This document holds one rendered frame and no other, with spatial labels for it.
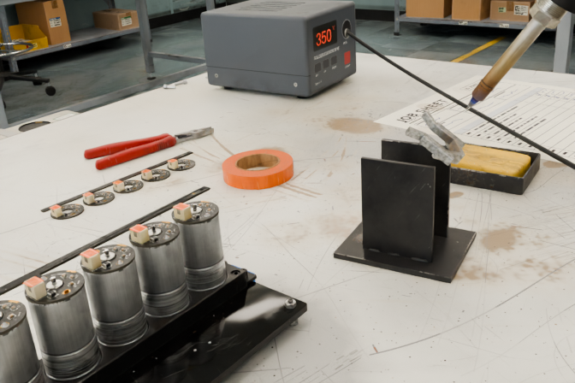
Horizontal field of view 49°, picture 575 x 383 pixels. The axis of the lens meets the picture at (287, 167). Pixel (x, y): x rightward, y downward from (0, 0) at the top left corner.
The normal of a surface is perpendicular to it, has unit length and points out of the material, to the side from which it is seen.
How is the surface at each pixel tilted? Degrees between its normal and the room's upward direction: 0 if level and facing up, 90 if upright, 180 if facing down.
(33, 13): 92
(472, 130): 0
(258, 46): 90
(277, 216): 0
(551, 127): 0
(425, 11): 87
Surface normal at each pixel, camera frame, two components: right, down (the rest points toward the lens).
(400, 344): -0.07, -0.92
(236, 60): -0.56, 0.35
